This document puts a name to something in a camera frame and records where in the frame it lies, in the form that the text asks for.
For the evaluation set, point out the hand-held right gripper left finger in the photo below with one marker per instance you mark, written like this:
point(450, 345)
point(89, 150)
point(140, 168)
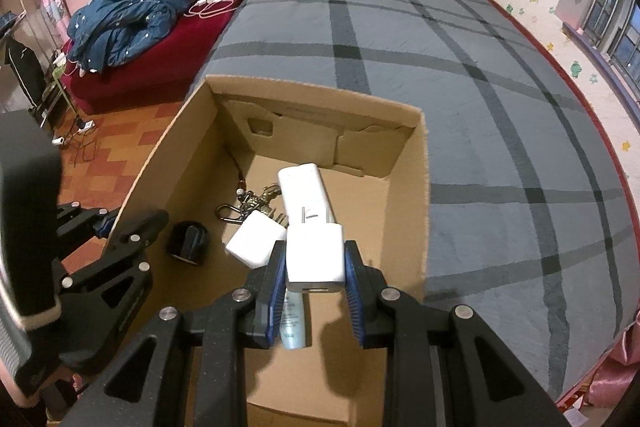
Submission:
point(275, 297)

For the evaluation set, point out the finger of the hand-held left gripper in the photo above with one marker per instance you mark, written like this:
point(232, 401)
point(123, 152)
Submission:
point(125, 267)
point(102, 223)

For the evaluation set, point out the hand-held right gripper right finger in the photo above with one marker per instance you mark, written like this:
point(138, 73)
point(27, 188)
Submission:
point(352, 297)

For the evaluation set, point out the light blue bottle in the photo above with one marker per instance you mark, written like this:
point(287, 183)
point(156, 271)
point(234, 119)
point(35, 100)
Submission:
point(292, 322)

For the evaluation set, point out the small white charger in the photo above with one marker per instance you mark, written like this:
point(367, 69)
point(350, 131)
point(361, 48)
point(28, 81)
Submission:
point(315, 257)

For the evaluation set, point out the large white charger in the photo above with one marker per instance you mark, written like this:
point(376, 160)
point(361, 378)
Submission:
point(252, 239)

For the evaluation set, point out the small black round device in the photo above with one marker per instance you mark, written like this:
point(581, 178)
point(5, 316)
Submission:
point(185, 242)

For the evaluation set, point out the brown cardboard box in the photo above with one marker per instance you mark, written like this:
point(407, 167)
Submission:
point(350, 197)

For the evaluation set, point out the long white plastic case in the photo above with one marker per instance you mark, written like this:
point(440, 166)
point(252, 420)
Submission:
point(305, 192)

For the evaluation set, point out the white floor power strip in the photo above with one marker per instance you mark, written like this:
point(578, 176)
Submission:
point(85, 125)

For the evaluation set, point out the small side table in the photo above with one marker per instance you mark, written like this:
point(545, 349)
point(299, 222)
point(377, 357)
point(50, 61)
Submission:
point(60, 92)

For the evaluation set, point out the black hanging garment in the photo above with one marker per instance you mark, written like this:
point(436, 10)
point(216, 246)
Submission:
point(25, 77)

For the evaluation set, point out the dark blue star quilt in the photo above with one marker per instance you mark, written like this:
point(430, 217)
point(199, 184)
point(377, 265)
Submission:
point(130, 17)

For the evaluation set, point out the pink satin curtain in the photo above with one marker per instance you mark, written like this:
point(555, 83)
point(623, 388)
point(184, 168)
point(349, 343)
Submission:
point(620, 372)

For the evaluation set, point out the barred window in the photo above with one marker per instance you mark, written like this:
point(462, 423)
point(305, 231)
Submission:
point(620, 42)

